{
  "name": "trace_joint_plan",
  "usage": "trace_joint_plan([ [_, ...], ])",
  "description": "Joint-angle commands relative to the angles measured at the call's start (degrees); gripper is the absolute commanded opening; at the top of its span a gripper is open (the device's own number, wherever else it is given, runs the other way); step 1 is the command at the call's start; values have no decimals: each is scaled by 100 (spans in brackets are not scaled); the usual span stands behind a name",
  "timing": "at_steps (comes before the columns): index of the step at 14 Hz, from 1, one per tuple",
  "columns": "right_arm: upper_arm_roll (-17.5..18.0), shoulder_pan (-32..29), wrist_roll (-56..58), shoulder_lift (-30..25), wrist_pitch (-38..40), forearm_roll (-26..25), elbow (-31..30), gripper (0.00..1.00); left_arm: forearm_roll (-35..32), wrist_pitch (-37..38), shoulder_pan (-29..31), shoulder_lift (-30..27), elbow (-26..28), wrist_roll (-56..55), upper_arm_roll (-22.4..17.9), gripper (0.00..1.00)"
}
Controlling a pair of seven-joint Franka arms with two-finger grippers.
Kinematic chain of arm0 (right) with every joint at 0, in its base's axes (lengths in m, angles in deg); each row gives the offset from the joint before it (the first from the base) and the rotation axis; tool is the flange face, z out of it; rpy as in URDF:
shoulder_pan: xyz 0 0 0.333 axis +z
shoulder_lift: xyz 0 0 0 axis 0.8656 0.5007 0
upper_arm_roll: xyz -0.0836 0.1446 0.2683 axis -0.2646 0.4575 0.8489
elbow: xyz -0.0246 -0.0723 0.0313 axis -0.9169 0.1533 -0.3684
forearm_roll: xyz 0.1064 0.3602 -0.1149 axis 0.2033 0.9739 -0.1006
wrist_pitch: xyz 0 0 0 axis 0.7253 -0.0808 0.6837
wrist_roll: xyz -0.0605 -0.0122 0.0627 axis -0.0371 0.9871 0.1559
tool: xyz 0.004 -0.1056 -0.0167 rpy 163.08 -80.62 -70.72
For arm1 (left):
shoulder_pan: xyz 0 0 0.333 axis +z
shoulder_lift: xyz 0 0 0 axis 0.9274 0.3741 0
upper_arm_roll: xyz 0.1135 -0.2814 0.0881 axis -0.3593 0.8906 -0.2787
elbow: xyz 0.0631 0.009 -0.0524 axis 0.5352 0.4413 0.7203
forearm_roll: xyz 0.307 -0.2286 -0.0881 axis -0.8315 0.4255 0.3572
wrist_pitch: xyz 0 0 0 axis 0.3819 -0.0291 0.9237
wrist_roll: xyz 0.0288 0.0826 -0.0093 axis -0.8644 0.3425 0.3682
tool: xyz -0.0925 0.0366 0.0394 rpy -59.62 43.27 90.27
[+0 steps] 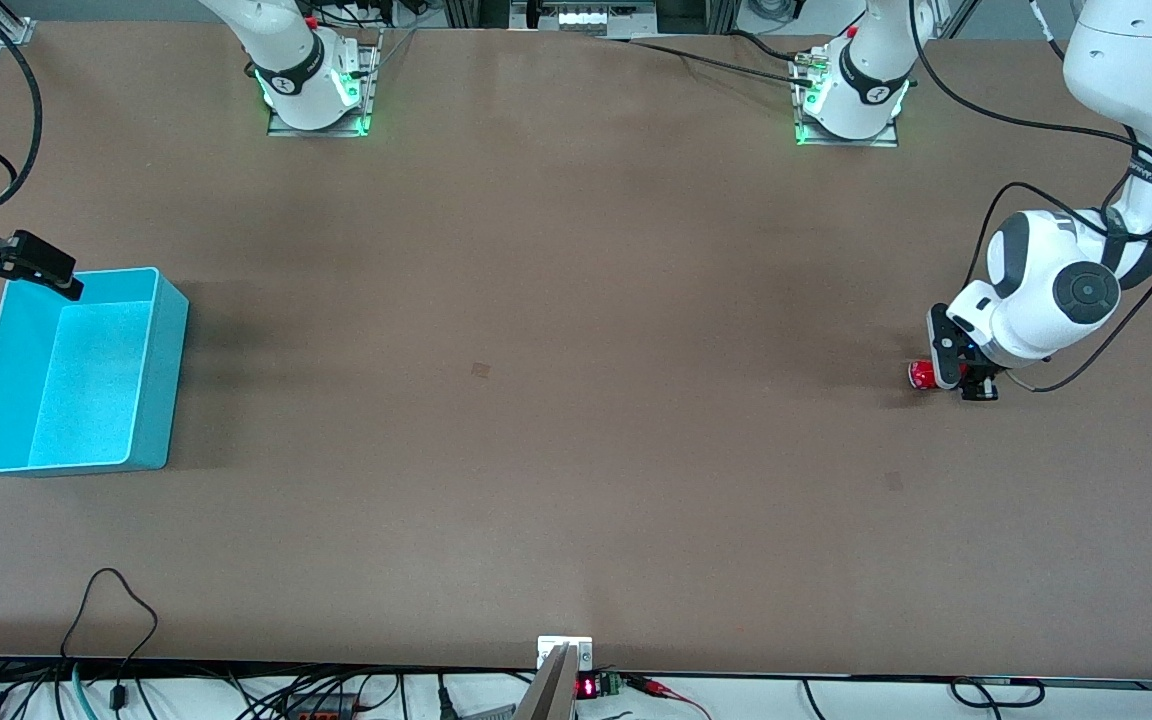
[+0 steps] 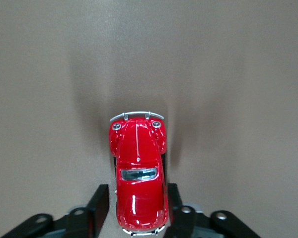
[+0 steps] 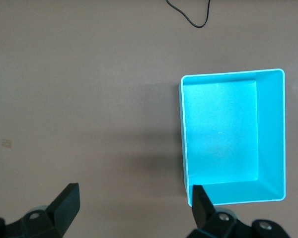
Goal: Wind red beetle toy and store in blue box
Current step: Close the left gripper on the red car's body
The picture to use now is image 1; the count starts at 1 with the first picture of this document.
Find light blue plastic box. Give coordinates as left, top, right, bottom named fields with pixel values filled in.
left=0, top=266, right=190, bottom=477

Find red clip leads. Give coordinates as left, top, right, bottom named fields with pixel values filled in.
left=626, top=675, right=712, bottom=720

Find black power strip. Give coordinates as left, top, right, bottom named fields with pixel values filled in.
left=281, top=690, right=357, bottom=720

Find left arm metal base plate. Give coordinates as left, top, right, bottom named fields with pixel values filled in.
left=794, top=55, right=902, bottom=149

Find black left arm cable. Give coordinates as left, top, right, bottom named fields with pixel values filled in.
left=911, top=0, right=1152, bottom=393

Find black coiled cable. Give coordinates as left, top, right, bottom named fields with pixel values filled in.
left=949, top=677, right=1046, bottom=710

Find thin black looped cable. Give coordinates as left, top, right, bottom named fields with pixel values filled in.
left=58, top=568, right=159, bottom=691

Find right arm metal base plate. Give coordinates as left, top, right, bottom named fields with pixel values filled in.
left=266, top=30, right=384, bottom=138

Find black cable across table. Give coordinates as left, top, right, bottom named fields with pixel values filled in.
left=596, top=30, right=822, bottom=86

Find aluminium frame with white connector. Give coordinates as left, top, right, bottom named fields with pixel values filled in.
left=509, top=0, right=659, bottom=39

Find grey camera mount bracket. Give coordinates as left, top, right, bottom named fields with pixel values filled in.
left=516, top=635, right=594, bottom=720

